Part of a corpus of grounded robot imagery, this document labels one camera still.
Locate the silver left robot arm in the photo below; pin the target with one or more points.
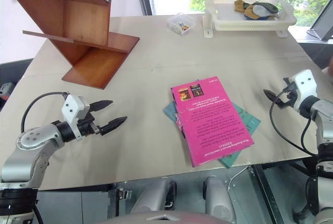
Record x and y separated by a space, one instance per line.
28 146

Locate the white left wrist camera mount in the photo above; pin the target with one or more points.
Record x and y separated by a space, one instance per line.
72 106

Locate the metal latch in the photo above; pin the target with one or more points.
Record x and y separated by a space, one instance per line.
124 194

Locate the grey rounded robot leg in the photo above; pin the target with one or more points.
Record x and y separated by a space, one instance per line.
153 195
218 198

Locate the brown rounded robot torso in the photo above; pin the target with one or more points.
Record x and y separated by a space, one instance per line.
166 217

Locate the dark green cloth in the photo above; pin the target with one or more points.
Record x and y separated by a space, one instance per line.
268 6

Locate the mustard yellow cloth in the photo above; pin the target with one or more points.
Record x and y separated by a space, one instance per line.
238 5

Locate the dark tilted panel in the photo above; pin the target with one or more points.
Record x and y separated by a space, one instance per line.
325 26

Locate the grey cloth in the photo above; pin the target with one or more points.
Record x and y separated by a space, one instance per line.
260 10

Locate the black table frame bar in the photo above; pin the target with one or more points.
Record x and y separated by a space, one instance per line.
268 195

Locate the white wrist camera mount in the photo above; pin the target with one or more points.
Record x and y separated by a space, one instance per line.
72 106
304 86

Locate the brown wooden bookshelf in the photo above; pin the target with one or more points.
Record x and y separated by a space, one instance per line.
86 23

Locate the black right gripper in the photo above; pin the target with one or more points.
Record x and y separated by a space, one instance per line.
290 95

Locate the white plastic basket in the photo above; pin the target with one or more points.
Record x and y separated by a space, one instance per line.
223 22

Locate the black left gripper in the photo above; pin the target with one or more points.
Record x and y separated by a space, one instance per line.
87 126

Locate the pink paperback book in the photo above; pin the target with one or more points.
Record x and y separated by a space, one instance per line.
210 119

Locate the small clear plastic box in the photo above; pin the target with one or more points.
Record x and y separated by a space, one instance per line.
180 23

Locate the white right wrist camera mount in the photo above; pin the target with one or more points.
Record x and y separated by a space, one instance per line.
304 86

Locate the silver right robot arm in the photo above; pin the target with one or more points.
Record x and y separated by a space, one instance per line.
323 140

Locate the teal paperback book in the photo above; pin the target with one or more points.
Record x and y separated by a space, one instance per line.
245 118

